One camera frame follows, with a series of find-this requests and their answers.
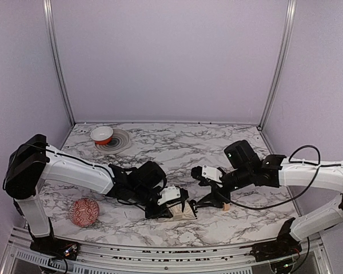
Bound beige folding umbrella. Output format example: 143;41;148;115
167;199;231;221

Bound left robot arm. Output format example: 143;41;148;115
3;134;181;249

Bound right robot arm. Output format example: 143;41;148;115
191;140;343;248

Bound grey ringed silicone mat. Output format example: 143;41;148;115
95;129;132;155

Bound orange white bowl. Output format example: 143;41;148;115
90;126;114;145

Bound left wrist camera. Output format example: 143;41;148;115
157;186;189;206

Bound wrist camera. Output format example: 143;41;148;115
191;166;225;186
157;186;189;206

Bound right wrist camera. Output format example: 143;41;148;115
191;166;225;186

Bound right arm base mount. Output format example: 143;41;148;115
249;241;302;262

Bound front aluminium rail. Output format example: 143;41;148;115
0;227;333;273

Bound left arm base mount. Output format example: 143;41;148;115
30;238;79;260

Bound right aluminium frame post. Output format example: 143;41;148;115
258;0;297;131

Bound aluminium frame post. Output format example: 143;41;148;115
258;0;297;131
43;0;75;128

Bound left aluminium frame post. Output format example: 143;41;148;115
43;0;75;128

